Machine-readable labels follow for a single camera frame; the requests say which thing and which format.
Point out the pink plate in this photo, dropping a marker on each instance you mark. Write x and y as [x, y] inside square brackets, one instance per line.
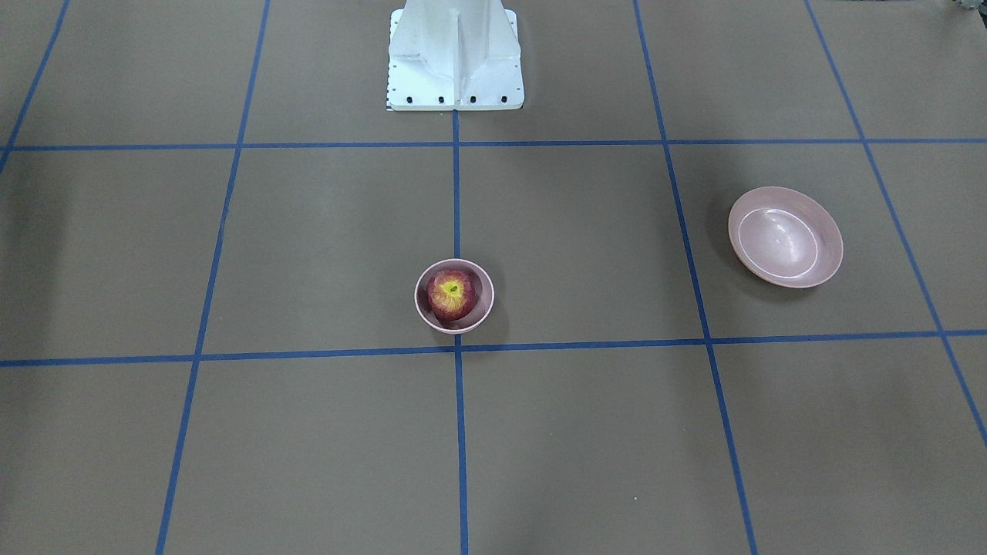
[785, 237]

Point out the pink bowl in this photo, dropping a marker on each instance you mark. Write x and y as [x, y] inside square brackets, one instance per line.
[481, 281]

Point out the white camera stand pillar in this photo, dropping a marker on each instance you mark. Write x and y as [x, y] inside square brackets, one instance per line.
[454, 55]

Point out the red apple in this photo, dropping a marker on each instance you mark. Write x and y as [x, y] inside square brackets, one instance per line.
[451, 294]

